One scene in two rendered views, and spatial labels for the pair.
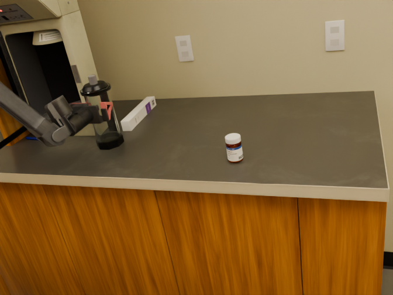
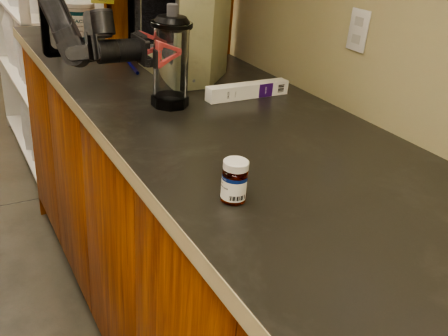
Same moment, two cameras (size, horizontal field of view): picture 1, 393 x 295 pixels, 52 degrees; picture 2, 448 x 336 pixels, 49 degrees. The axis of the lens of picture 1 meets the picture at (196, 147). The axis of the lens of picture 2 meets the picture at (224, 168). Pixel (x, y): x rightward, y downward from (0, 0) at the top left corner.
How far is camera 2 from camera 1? 72 cm
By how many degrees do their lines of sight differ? 31
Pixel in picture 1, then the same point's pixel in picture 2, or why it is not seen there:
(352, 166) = (349, 325)
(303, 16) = not seen: outside the picture
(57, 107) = (93, 20)
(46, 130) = (64, 39)
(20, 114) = (45, 8)
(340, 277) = not seen: outside the picture
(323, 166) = (309, 290)
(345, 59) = not seen: outside the picture
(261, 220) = (202, 307)
